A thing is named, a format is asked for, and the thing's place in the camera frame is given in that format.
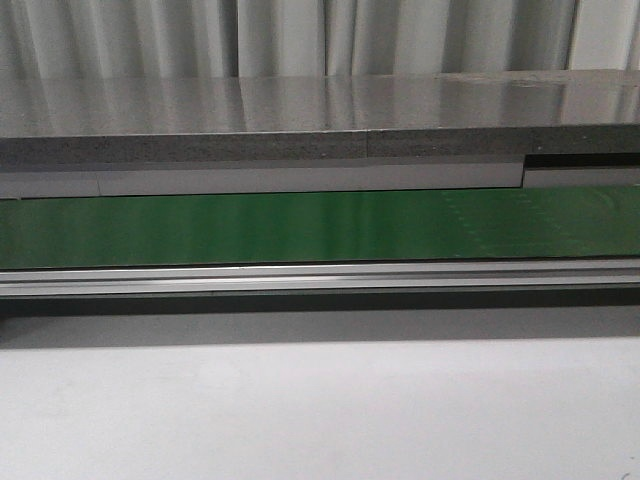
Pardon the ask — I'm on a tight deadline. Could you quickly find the green conveyor belt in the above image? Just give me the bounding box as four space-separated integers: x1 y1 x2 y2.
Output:
1 186 639 270

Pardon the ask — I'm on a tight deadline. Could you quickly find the white pleated curtain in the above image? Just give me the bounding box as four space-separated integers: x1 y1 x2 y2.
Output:
1 1 639 79

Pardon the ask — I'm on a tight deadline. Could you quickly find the aluminium conveyor frame rail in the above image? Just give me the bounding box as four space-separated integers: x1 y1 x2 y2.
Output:
1 258 639 299

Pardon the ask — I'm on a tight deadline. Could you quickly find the grey stone counter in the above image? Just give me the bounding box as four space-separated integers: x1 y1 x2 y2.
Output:
0 69 640 199

